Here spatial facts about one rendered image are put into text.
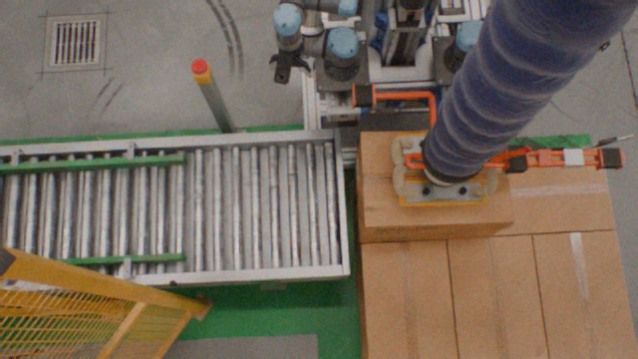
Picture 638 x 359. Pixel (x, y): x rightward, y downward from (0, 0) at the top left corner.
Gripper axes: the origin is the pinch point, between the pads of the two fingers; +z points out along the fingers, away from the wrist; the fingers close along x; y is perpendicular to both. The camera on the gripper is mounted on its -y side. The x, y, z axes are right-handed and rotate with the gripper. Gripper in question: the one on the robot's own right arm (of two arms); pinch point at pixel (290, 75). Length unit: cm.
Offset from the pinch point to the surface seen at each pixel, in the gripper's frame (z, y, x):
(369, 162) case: 54, -7, -32
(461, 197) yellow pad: 41, -17, -69
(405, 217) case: 54, -27, -51
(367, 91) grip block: 27.8, 12.0, -25.3
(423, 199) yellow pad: 41, -21, -55
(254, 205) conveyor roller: 94, -29, 15
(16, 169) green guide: 85, -39, 128
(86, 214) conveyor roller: 94, -51, 92
